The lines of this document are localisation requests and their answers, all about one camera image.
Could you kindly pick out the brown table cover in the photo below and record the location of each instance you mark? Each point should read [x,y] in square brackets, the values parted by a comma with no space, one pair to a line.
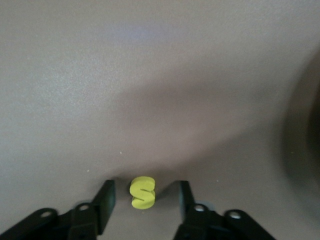
[125,75]

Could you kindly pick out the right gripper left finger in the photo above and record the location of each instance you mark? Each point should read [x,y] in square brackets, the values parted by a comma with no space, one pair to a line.
[100,215]

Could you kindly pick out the yellow foam letter s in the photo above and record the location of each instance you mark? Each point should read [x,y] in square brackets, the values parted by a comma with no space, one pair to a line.
[142,192]

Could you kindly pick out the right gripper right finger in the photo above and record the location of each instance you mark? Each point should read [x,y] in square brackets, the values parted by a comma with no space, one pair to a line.
[195,220]

